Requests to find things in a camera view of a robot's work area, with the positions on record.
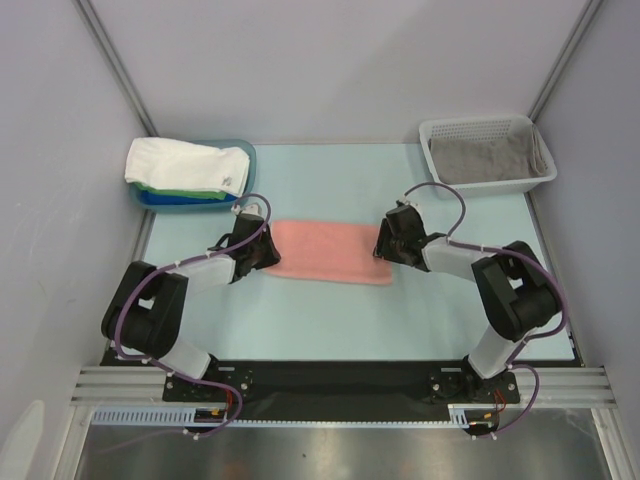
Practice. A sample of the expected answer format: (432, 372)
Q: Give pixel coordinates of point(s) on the green towel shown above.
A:
(205, 195)

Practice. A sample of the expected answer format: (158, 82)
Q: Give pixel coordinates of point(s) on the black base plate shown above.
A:
(392, 383)

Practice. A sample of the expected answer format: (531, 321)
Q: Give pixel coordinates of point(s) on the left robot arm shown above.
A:
(145, 314)

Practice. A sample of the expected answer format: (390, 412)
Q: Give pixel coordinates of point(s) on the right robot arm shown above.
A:
(517, 294)

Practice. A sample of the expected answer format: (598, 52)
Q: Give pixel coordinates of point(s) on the white slotted cable duct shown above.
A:
(210, 416)

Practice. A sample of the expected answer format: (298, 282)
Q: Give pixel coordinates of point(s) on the teal plastic tray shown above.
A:
(247, 147)

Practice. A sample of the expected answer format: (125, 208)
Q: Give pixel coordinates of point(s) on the white rounded object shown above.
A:
(19, 449)

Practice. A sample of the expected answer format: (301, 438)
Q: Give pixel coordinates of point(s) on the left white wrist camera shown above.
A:
(253, 209)

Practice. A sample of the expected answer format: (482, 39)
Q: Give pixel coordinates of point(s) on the grey towel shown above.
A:
(514, 157)

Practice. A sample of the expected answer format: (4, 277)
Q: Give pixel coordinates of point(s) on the pink towel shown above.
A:
(328, 251)

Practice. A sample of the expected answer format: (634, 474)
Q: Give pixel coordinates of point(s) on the white perforated plastic basket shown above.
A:
(484, 128)

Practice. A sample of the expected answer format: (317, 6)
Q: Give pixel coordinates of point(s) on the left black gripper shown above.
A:
(272, 257)

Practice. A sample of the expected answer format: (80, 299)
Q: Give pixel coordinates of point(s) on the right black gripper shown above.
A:
(385, 245)

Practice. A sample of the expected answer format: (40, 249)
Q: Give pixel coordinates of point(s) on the blue towel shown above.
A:
(168, 202)

